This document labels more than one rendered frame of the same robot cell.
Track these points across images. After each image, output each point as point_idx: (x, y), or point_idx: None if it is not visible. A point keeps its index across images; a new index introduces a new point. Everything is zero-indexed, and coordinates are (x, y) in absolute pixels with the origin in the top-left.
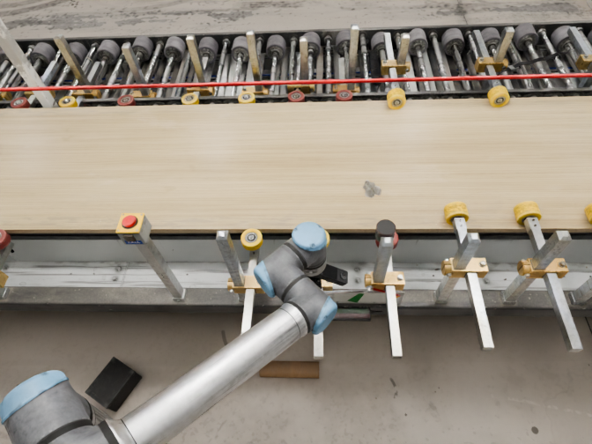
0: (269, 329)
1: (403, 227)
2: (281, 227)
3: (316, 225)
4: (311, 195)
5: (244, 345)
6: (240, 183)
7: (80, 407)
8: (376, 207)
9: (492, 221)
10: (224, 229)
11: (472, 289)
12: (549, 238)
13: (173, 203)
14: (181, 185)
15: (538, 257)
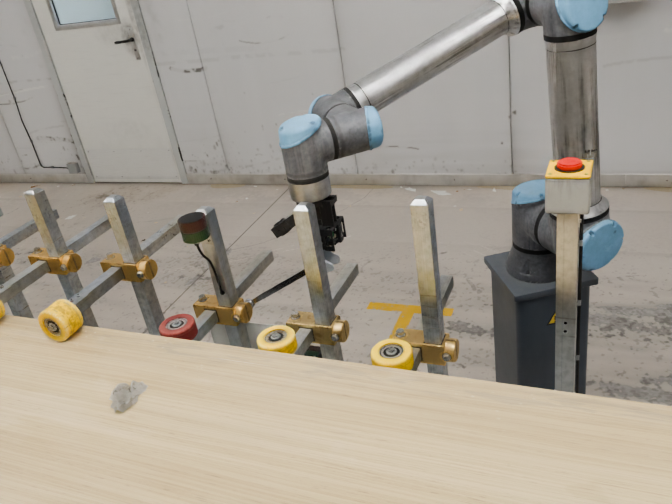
0: (378, 69)
1: (142, 334)
2: (329, 361)
3: (284, 127)
4: (239, 407)
5: (402, 55)
6: (381, 463)
7: (536, 3)
8: (149, 366)
9: (25, 326)
10: (442, 375)
11: (146, 246)
12: (40, 210)
13: (569, 448)
14: (551, 494)
15: (57, 237)
